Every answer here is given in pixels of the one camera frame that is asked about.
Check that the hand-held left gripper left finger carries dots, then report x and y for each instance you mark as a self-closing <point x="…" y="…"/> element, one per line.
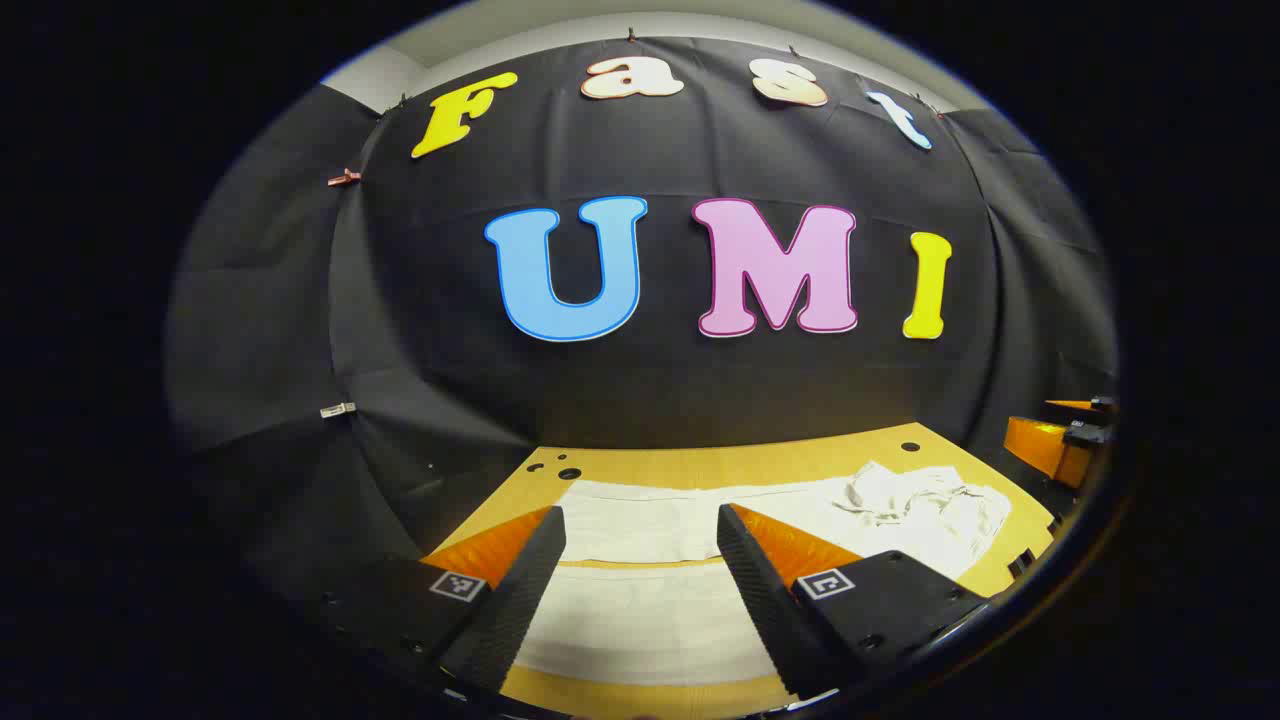
<point x="520" y="590"/>

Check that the white jeans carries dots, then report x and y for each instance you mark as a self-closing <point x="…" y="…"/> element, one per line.
<point x="640" y="620"/>

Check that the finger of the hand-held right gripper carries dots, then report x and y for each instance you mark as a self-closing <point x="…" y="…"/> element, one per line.
<point x="1085" y="404"/>
<point x="1040" y="448"/>

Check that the silver clip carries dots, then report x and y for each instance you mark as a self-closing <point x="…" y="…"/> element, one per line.
<point x="337" y="409"/>

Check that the red clip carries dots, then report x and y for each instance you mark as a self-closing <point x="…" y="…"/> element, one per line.
<point x="344" y="179"/>

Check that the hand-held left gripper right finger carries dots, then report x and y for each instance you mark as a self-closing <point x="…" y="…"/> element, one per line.
<point x="765" y="600"/>

